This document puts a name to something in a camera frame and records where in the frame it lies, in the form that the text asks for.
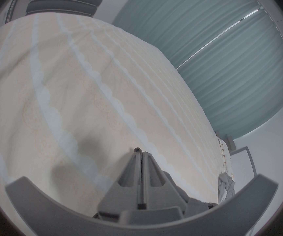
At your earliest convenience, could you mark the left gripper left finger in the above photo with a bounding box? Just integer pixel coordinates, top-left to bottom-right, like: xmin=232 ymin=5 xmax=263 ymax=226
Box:
xmin=97 ymin=147 xmax=142 ymax=218

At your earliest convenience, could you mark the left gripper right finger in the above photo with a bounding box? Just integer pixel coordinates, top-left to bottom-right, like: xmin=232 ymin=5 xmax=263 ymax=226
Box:
xmin=141 ymin=151 xmax=188 ymax=214

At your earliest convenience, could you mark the bed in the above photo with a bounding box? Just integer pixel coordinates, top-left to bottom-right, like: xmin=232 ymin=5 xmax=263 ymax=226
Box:
xmin=0 ymin=11 xmax=258 ymax=217

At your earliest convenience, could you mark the grey garment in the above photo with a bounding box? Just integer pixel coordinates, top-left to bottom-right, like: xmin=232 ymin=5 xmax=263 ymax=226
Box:
xmin=218 ymin=174 xmax=236 ymax=202

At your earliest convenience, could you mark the white printed pillow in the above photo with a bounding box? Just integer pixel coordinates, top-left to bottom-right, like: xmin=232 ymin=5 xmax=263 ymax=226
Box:
xmin=216 ymin=136 xmax=233 ymax=175

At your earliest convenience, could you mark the grey bedside table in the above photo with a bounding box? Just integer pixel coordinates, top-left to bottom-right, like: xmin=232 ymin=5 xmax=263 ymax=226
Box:
xmin=215 ymin=130 xmax=236 ymax=150

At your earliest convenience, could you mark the blue-green curtain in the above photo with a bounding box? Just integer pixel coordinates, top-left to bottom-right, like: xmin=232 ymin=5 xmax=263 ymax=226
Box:
xmin=176 ymin=8 xmax=283 ymax=135
xmin=112 ymin=0 xmax=265 ymax=69

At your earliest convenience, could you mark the black dressing table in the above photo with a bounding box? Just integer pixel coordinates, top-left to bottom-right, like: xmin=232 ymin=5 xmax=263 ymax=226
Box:
xmin=6 ymin=0 xmax=71 ymax=23

